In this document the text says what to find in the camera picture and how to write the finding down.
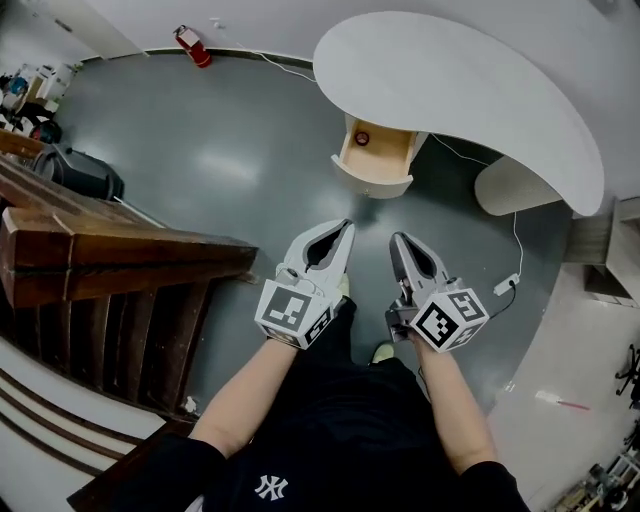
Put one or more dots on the grey wooden shelf unit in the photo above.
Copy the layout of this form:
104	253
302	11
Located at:
610	250

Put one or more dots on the red fire extinguisher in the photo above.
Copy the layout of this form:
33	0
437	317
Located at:
185	37
201	56

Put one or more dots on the person's right forearm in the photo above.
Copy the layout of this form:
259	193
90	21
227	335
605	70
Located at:
450	400

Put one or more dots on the red round tin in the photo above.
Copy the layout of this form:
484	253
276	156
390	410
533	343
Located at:
361	138

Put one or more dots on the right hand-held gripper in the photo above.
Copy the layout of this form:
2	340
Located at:
445	320

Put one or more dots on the white and red stick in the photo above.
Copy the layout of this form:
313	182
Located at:
560	400

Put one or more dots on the white curved desk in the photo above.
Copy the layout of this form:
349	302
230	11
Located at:
440	80

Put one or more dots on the person's black trousers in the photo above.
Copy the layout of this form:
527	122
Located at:
345	400

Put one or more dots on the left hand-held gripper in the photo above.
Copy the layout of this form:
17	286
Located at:
290	310

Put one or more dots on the white power adapter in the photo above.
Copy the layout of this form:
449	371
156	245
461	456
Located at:
505	285

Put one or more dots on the black office chair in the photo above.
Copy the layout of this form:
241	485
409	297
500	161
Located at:
631	372

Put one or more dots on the person's left forearm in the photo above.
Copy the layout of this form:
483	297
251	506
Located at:
250	395

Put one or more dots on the person's black shirt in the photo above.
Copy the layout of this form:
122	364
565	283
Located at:
250	480

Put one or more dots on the black bag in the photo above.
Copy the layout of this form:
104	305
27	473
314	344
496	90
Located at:
37	122

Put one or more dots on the white stairs with brown stripes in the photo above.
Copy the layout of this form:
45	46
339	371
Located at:
50	425

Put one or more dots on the person's pale yellow shoe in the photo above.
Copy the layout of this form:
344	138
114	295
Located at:
383	353
344	289

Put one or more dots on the large white ribbed drawer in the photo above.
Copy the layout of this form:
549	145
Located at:
375	155

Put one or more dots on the white cardboard box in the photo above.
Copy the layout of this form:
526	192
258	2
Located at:
55	80

